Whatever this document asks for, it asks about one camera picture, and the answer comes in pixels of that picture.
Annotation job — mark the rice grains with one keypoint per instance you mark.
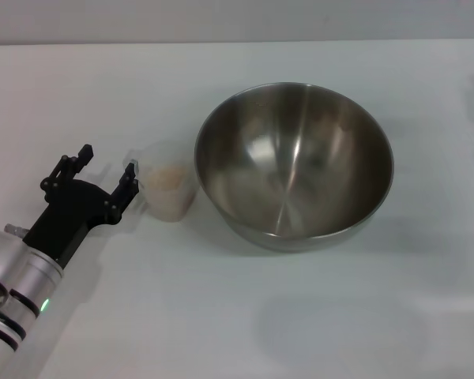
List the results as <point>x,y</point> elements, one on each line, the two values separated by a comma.
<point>168,177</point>

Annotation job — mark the stainless steel mixing bowl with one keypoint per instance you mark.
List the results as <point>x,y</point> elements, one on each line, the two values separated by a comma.
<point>296,173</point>

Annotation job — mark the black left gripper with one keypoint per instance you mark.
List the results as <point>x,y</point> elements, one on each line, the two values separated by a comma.
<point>69,213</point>

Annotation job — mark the clear plastic measuring cup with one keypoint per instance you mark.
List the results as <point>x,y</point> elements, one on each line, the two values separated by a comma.
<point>162,205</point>

